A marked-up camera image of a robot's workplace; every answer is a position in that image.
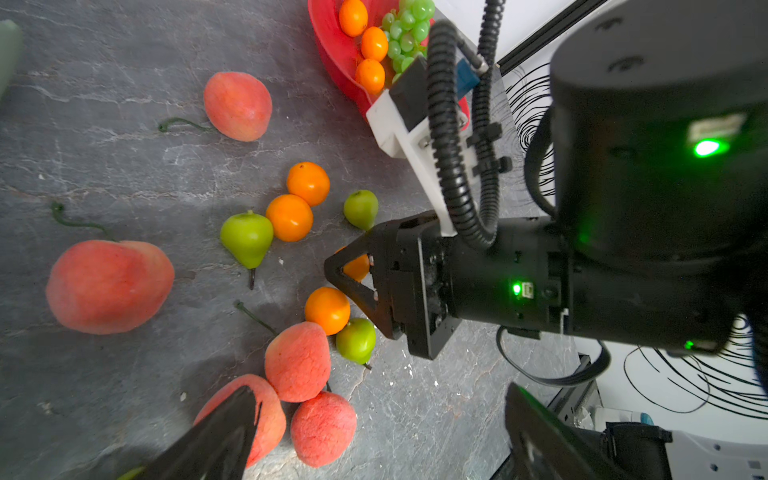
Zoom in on green pear upper right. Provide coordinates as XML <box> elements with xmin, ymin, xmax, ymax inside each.
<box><xmin>343</xmin><ymin>190</ymin><xmax>379</xmax><ymax>231</ymax></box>

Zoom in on peach bottom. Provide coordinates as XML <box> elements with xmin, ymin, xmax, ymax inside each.
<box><xmin>291</xmin><ymin>391</ymin><xmax>357</xmax><ymax>468</ymax></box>

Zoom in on orange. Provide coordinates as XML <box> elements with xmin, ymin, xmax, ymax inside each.
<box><xmin>355</xmin><ymin>59</ymin><xmax>386</xmax><ymax>96</ymax></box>
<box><xmin>360</xmin><ymin>27</ymin><xmax>389</xmax><ymax>62</ymax></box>
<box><xmin>266</xmin><ymin>194</ymin><xmax>314</xmax><ymax>242</ymax></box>
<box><xmin>338</xmin><ymin>0</ymin><xmax>368</xmax><ymax>37</ymax></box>
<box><xmin>304</xmin><ymin>287</ymin><xmax>351</xmax><ymax>336</ymax></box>
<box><xmin>342</xmin><ymin>254</ymin><xmax>370</xmax><ymax>283</ymax></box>
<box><xmin>286</xmin><ymin>162</ymin><xmax>330</xmax><ymax>207</ymax></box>

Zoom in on peach top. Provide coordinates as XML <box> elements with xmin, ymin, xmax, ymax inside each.
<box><xmin>203</xmin><ymin>72</ymin><xmax>273</xmax><ymax>142</ymax></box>

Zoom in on metal green-tipped tongs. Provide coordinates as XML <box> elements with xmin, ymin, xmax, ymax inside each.
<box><xmin>0</xmin><ymin>19</ymin><xmax>23</xmax><ymax>96</ymax></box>

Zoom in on red flower fruit bowl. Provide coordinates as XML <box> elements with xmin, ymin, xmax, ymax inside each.
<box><xmin>307</xmin><ymin>0</ymin><xmax>472</xmax><ymax>130</ymax></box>

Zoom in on green pear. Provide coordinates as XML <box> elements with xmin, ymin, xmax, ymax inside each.
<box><xmin>335</xmin><ymin>318</ymin><xmax>376</xmax><ymax>370</ymax></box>
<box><xmin>343</xmin><ymin>190</ymin><xmax>379</xmax><ymax>231</ymax></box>
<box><xmin>220</xmin><ymin>210</ymin><xmax>274</xmax><ymax>290</ymax></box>

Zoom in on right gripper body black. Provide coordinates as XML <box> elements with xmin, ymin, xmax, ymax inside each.
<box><xmin>368</xmin><ymin>213</ymin><xmax>568</xmax><ymax>360</ymax></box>

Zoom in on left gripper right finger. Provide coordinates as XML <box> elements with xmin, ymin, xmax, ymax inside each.
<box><xmin>505</xmin><ymin>383</ymin><xmax>629</xmax><ymax>479</ymax></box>

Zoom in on green pear lower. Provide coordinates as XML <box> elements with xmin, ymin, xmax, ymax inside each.
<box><xmin>335</xmin><ymin>318</ymin><xmax>376</xmax><ymax>370</ymax></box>

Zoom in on green apple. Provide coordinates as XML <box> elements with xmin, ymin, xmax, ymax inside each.
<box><xmin>117</xmin><ymin>467</ymin><xmax>145</xmax><ymax>480</ymax></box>

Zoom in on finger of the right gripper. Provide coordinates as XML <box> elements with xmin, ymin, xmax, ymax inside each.
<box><xmin>324</xmin><ymin>230</ymin><xmax>399</xmax><ymax>339</ymax></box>

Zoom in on green grape bunch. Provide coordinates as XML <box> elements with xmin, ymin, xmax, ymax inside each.
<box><xmin>381</xmin><ymin>0</ymin><xmax>436</xmax><ymax>83</ymax></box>

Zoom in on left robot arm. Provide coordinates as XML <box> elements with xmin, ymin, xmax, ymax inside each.
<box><xmin>124</xmin><ymin>384</ymin><xmax>767</xmax><ymax>479</ymax></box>

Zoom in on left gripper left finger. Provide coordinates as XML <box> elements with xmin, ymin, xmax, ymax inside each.
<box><xmin>134</xmin><ymin>386</ymin><xmax>260</xmax><ymax>480</ymax></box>

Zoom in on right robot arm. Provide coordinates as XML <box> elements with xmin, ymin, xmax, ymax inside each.
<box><xmin>324</xmin><ymin>1</ymin><xmax>767</xmax><ymax>381</ymax></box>

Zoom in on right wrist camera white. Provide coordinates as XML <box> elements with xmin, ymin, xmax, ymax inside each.
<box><xmin>366</xmin><ymin>54</ymin><xmax>480</xmax><ymax>237</ymax></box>

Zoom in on green pear left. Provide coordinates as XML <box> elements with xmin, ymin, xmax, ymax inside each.
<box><xmin>220</xmin><ymin>210</ymin><xmax>274</xmax><ymax>290</ymax></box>

